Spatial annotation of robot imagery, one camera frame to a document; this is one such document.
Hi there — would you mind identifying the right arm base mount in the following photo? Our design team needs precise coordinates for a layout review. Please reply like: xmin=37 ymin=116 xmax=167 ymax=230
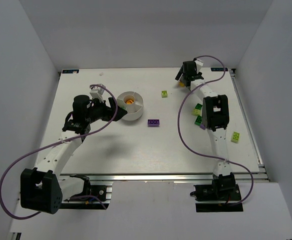
xmin=190 ymin=173 xmax=243 ymax=213

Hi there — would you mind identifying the pale lime lego brick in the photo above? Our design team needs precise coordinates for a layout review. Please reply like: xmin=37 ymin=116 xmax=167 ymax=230
xmin=191 ymin=108 xmax=201 ymax=116

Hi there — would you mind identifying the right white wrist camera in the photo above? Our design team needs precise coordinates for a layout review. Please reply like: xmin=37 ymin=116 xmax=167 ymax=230
xmin=193 ymin=58 xmax=204 ymax=74

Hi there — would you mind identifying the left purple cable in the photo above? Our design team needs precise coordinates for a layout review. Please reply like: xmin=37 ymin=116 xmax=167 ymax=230
xmin=0 ymin=84 xmax=118 ymax=220

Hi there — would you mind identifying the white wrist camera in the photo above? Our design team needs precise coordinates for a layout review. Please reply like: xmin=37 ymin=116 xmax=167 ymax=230
xmin=89 ymin=83 xmax=105 ymax=103
xmin=193 ymin=58 xmax=204 ymax=74

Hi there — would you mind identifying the lime 2x2 lego brick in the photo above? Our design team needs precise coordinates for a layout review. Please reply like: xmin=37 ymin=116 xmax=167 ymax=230
xmin=161 ymin=90 xmax=168 ymax=98

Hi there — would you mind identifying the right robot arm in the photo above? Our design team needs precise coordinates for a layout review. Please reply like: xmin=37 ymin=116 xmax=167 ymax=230
xmin=175 ymin=59 xmax=236 ymax=202

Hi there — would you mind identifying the white round divided container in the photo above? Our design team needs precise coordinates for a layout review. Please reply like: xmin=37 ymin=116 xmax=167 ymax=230
xmin=116 ymin=91 xmax=144 ymax=122

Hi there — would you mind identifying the aluminium table rail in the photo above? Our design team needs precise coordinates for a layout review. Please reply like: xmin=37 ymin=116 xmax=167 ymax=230
xmin=59 ymin=172 xmax=269 ymax=181

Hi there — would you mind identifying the dark green 2x2 lego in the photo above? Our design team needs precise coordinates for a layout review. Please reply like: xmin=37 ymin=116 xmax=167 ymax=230
xmin=195 ymin=103 xmax=202 ymax=110

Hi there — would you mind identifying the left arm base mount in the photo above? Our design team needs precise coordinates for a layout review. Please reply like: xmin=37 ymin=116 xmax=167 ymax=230
xmin=59 ymin=174 xmax=112 ymax=210

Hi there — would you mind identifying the dark green lego brick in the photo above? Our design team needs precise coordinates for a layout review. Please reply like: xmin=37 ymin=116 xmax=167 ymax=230
xmin=194 ymin=115 xmax=202 ymax=126

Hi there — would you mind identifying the blue table label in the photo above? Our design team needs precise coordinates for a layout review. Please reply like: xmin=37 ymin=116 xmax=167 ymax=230
xmin=62 ymin=69 xmax=79 ymax=74
xmin=210 ymin=67 xmax=228 ymax=72

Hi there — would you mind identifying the left blue table label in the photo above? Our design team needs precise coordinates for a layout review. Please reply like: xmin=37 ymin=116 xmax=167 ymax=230
xmin=62 ymin=69 xmax=79 ymax=74

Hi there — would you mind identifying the purple 2x4 lego brick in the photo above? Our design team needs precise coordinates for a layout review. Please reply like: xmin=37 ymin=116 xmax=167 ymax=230
xmin=147 ymin=119 xmax=160 ymax=127

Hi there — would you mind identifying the right blue table label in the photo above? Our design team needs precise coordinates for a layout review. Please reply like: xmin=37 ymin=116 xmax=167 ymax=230
xmin=210 ymin=67 xmax=228 ymax=72

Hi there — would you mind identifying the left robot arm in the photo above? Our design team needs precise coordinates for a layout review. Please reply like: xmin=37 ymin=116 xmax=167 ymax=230
xmin=21 ymin=95 xmax=127 ymax=214

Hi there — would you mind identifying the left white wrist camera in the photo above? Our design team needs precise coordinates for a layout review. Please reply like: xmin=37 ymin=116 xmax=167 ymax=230
xmin=89 ymin=83 xmax=105 ymax=103

